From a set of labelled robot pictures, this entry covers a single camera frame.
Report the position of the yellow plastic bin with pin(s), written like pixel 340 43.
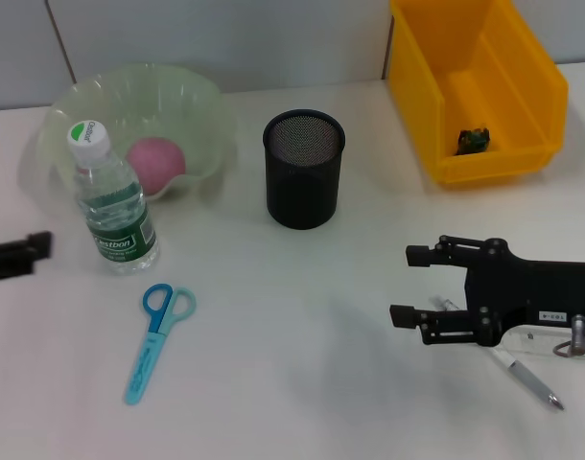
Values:
pixel 475 72

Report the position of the black mesh pen holder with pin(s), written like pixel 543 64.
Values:
pixel 303 191

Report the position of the green plastic wrapper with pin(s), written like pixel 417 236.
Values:
pixel 474 140

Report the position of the clear green-label water bottle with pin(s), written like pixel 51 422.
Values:
pixel 120 220

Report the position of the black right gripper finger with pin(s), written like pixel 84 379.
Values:
pixel 417 256
pixel 403 316

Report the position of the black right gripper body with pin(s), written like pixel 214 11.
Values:
pixel 537 292

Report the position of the green glass fruit bowl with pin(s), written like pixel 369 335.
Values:
pixel 177 110

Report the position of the clear plastic ruler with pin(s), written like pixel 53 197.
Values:
pixel 532 342

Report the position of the white ballpoint pen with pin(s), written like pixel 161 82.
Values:
pixel 532 381

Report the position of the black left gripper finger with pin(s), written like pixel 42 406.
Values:
pixel 14 256

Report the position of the pink peach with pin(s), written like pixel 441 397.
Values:
pixel 160 163

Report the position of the blue plastic scissors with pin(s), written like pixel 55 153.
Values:
pixel 151 345

